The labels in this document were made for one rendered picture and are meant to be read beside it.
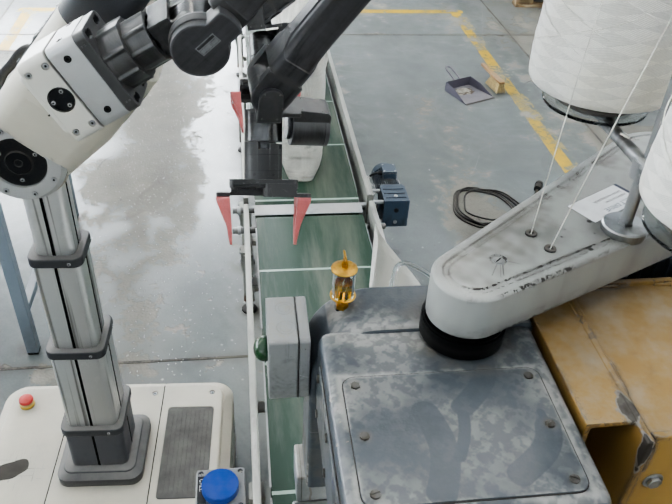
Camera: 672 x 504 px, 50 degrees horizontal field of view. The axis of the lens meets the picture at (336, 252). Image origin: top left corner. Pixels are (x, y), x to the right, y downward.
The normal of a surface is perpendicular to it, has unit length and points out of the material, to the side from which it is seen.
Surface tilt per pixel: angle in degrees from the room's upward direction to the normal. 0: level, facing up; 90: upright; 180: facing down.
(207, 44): 101
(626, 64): 87
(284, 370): 90
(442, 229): 0
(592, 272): 90
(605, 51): 85
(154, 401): 0
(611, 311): 0
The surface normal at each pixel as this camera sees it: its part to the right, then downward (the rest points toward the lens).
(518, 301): 0.52, 0.54
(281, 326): 0.04, -0.80
